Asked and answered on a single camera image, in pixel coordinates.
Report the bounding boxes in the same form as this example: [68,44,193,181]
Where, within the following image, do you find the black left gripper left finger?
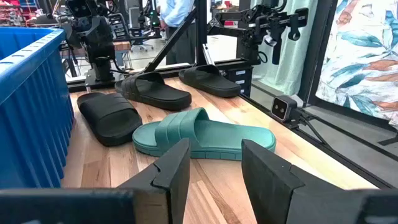
[118,138,191,224]

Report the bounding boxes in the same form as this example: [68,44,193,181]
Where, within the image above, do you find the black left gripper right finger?
[241,139,366,224]

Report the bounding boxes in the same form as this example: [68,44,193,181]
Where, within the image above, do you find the green rubber slide sandal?
[132,107,277,162]

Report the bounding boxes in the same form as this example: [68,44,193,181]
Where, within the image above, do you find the black rubber slide sandal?
[114,71,193,111]
[76,91,143,147]
[178,64,242,98]

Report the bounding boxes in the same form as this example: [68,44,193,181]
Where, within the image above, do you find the blue plastic bin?
[0,27,75,190]

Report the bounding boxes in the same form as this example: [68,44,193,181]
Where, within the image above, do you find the black control box with labels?
[223,66,254,97]

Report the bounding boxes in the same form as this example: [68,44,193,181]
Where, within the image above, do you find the pale green curtain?
[250,0,320,97]

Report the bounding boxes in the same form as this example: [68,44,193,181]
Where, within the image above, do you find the black office chair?
[129,6,156,53]

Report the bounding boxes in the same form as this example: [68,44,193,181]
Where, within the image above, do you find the wooden stool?
[113,40,133,70]

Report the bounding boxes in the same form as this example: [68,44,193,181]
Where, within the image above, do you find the floral print curtain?
[315,0,398,130]

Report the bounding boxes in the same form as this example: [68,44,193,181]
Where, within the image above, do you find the person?
[157,0,200,66]

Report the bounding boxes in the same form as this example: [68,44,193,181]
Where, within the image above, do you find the red storage shelves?
[0,0,39,28]

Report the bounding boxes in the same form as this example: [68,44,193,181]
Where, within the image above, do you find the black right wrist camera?
[65,0,94,18]

